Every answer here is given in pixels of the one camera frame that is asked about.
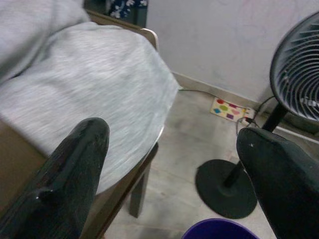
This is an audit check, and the light grey cloth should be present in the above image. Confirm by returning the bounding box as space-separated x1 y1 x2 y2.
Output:
0 0 179 196

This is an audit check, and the black pedestal fan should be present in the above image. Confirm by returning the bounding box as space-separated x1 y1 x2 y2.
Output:
195 11 319 220

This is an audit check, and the dark floral cloth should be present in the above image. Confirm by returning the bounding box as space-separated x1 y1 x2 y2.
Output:
83 0 149 28

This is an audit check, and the black floor cable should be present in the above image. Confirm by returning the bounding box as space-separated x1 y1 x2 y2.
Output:
178 88 217 100

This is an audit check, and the purple bucket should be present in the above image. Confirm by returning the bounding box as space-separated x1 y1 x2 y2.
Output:
181 218 260 239

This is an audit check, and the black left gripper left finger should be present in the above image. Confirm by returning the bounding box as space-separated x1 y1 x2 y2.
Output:
0 117 111 239

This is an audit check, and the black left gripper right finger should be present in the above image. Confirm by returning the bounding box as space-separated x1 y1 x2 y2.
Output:
236 127 319 239

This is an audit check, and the wooden chair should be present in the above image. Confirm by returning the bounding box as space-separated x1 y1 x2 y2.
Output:
0 8 160 239

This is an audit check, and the colourful shape puzzle board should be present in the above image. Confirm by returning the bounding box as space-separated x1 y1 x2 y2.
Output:
210 97 247 122

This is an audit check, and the white power strip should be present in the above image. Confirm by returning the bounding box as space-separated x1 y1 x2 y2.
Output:
240 107 256 125

